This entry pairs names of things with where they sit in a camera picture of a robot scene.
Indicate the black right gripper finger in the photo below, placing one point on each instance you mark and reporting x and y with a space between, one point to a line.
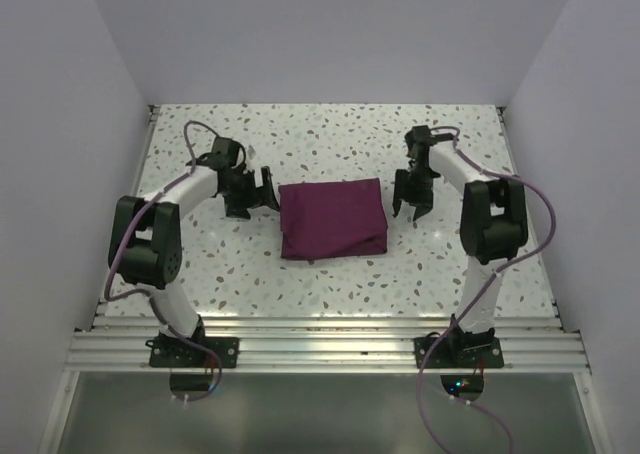
400 191
423 206

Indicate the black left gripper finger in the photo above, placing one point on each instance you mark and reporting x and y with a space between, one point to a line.
238 213
266 191

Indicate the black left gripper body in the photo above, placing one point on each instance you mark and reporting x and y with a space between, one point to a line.
242 191

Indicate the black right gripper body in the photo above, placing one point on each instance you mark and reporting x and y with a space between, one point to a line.
421 182

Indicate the purple cloth mat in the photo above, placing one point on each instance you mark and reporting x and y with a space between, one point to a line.
332 220

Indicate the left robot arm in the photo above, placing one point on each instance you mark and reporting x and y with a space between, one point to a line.
145 252

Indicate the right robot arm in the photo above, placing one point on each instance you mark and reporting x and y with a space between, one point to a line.
493 228

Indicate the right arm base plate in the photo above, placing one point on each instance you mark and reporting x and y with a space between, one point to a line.
487 356

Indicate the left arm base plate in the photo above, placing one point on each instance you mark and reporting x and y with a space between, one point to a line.
168 352

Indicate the aluminium rail frame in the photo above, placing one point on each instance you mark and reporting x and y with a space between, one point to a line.
326 362

